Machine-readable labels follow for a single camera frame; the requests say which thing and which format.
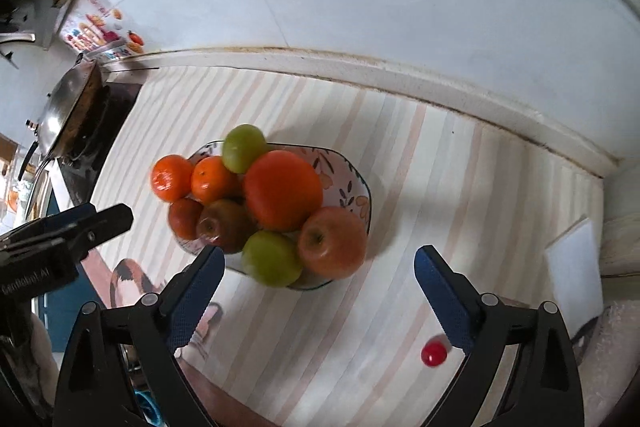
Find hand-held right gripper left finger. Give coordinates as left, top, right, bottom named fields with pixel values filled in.
left=52, top=246, right=227, bottom=427

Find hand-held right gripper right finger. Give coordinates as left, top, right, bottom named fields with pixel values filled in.
left=414, top=244, right=586, bottom=427

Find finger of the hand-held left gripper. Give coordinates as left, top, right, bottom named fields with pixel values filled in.
left=54, top=203, right=135, bottom=260
left=0, top=202, right=98, bottom=248

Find red cherry tomato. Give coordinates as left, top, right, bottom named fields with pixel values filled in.
left=420, top=340, right=448, bottom=368

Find small dark red apple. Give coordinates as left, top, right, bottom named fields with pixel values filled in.
left=167, top=198, right=204, bottom=241

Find small mandarin orange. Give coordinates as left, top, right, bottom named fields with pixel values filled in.
left=190, top=156, right=241, bottom=206
left=151, top=155, right=195, bottom=202

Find green apple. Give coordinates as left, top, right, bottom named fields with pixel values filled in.
left=242, top=230, right=304, bottom=288
left=222, top=124, right=269, bottom=174

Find reddish brown apple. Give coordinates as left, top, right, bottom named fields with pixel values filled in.
left=297, top=207, right=368, bottom=279

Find large orange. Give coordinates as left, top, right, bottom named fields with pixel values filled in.
left=244, top=150, right=324, bottom=233

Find floral oval plate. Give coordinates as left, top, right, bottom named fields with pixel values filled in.
left=172, top=140, right=373, bottom=292

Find person's left forearm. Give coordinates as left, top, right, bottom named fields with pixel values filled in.
left=0, top=302, right=58, bottom=427

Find blue kitchen cabinet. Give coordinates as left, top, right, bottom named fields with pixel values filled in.
left=37, top=192, right=111, bottom=353

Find steel wok lid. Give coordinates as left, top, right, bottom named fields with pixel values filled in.
left=37, top=59, right=100, bottom=158

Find dark wok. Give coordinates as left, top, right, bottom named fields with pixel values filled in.
left=17, top=66, right=107, bottom=182

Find striped tablecloth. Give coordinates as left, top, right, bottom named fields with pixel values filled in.
left=90, top=64, right=606, bottom=427

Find white paper card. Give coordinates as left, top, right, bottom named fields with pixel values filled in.
left=544, top=217, right=606, bottom=328

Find colourful wall sticker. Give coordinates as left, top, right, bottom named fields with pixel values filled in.
left=62, top=0, right=146, bottom=60

